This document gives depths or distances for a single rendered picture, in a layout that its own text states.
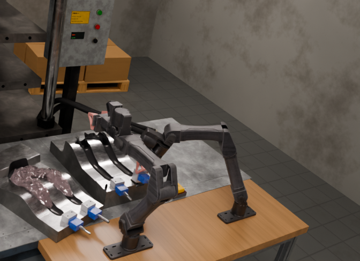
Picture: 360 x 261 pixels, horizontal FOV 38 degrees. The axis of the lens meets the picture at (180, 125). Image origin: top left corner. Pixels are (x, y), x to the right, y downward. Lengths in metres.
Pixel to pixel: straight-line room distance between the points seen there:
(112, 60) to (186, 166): 2.66
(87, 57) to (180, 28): 3.22
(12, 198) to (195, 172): 0.97
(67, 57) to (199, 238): 1.24
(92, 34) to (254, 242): 1.40
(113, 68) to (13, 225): 3.31
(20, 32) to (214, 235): 1.32
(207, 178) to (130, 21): 3.84
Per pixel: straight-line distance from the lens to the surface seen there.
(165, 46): 6.29
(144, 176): 2.27
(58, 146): 2.54
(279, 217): 2.55
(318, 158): 4.82
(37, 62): 4.92
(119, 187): 2.23
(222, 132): 2.17
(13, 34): 2.62
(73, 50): 2.87
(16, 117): 2.92
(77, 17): 2.82
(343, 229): 4.26
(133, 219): 1.97
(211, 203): 2.48
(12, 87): 2.73
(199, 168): 2.72
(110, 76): 5.27
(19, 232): 2.10
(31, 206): 2.11
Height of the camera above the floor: 2.14
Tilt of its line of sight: 26 degrees down
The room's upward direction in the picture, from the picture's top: 14 degrees clockwise
